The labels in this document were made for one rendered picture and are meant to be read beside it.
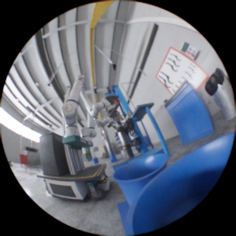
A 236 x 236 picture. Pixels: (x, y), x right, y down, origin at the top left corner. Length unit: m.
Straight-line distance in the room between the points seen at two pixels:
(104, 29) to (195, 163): 6.89
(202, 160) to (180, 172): 0.08
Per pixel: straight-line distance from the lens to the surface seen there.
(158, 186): 0.24
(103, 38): 6.70
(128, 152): 1.95
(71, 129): 0.78
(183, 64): 2.72
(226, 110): 1.44
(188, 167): 0.29
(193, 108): 1.37
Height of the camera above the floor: 0.50
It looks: 23 degrees up
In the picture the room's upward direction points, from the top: 21 degrees counter-clockwise
